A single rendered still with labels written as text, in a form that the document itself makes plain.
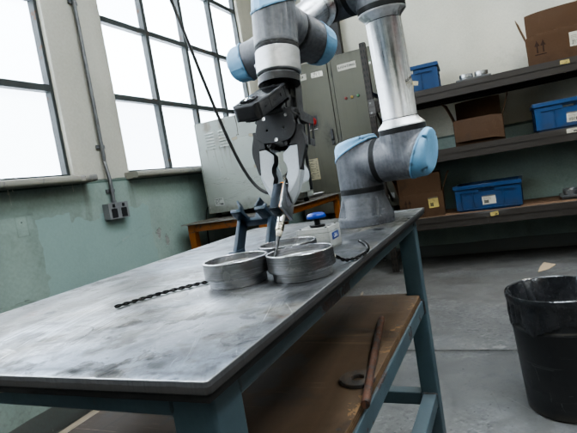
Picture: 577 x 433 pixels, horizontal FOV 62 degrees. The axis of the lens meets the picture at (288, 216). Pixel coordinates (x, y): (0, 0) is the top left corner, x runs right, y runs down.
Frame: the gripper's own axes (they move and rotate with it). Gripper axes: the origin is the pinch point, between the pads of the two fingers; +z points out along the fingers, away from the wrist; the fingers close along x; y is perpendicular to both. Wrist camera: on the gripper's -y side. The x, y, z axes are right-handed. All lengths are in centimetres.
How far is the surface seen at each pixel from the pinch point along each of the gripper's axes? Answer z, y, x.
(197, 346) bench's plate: 17.3, -29.5, -3.5
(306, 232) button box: 5.8, 19.3, 4.7
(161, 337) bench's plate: 17.0, -26.8, 3.2
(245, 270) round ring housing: 11.2, -6.9, 3.8
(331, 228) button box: 5.5, 21.3, 0.1
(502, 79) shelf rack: -104, 329, -34
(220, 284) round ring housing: 13.1, -7.6, 8.1
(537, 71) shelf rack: -105, 329, -58
